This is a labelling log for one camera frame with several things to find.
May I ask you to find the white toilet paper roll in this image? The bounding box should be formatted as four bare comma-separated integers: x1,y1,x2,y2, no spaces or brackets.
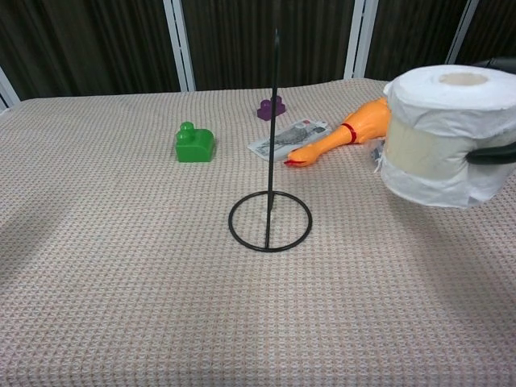
372,64,516,209

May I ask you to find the right black grey robot hand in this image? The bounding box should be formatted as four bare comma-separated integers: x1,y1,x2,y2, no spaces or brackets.
465,56,516,165

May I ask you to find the clear blister pack with card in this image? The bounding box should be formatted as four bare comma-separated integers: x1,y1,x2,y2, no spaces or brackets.
247,118,332,161

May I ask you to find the white partition frame post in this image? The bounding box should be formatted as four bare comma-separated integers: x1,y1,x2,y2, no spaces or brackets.
344,0,378,80
0,66,20,110
445,0,481,65
163,0,197,92

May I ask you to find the purple toy building block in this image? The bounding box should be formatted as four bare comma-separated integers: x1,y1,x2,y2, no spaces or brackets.
256,95,287,122

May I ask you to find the green toy building block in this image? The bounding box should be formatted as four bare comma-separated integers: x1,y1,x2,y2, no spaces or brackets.
175,121,215,164

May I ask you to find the beige woven tablecloth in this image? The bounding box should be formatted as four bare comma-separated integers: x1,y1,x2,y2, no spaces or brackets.
0,77,516,387

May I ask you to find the orange rubber chicken toy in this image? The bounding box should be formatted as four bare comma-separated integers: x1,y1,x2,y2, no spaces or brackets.
284,97,393,169

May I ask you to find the black wire roll holder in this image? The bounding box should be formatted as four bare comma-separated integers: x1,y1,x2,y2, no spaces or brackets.
227,27,314,254

